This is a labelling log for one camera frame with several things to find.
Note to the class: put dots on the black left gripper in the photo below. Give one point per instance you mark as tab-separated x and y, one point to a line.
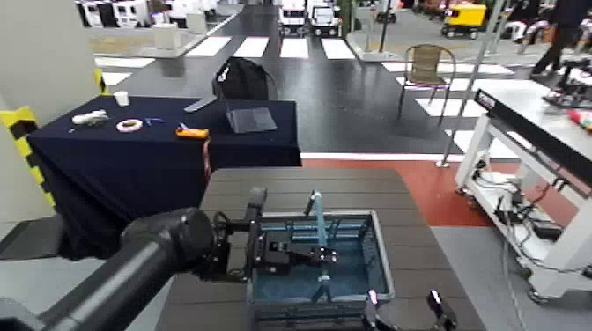
270	254

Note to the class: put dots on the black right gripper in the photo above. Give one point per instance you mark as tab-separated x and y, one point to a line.
402	323

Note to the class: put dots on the blue folding crate grey rim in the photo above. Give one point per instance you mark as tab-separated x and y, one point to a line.
314	282

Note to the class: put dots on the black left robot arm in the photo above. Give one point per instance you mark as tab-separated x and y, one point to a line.
139	263

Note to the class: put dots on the grey open laptop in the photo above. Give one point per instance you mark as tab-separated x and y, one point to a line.
250	118

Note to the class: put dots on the white power strip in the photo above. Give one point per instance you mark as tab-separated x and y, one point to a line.
497	178

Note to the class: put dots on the black power adapter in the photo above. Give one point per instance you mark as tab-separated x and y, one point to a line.
547	230

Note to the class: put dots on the orange handheld tool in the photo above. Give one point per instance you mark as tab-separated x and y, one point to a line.
192	133

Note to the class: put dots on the grey flat bar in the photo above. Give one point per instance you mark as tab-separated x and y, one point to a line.
200	104

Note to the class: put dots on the black backpack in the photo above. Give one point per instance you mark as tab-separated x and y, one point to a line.
243	78

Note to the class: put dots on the table with navy cloth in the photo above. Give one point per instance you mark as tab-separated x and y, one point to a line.
139	157

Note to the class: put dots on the white metal workbench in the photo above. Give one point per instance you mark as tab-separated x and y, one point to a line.
532	152

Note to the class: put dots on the small blue tool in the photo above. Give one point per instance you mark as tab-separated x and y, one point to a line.
153	121

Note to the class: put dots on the brown wicker metal chair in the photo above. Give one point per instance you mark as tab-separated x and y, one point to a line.
425	69

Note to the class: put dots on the white pink tape roll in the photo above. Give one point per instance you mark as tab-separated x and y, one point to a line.
129	125

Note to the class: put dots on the slanted silver metal pole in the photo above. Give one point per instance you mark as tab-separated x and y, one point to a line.
467	88

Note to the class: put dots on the white model truck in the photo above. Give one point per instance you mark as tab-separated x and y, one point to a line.
324	19
292	18

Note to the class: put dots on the white paper cup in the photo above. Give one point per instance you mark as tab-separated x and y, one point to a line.
121	98

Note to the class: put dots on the red soft item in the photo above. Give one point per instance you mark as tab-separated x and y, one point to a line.
582	119

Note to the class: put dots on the black device on workbench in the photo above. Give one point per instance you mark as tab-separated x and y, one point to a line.
571	85

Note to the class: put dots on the yellow small vehicle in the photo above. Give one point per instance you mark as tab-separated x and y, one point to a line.
464	18

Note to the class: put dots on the yellow black striped corner guard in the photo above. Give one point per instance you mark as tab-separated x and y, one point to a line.
28	148

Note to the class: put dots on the person in black clothes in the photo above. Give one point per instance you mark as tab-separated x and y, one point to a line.
559	32

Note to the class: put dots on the dark lamp post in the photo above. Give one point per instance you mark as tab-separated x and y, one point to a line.
385	27

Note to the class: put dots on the white pedestal box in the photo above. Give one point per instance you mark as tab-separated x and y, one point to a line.
167	36

